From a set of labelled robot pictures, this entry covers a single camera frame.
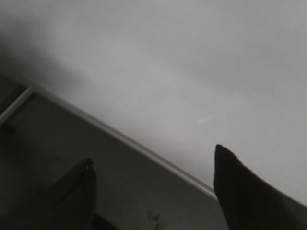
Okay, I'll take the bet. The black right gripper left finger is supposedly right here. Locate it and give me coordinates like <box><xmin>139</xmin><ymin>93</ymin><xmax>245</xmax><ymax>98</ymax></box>
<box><xmin>31</xmin><ymin>158</ymin><xmax>97</xmax><ymax>230</ymax></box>

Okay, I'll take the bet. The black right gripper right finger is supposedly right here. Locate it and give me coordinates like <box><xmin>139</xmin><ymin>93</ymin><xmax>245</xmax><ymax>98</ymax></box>
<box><xmin>214</xmin><ymin>144</ymin><xmax>307</xmax><ymax>230</ymax></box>

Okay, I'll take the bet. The white whiteboard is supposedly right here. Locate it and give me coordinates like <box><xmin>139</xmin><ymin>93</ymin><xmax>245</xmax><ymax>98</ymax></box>
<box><xmin>0</xmin><ymin>0</ymin><xmax>307</xmax><ymax>204</ymax></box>

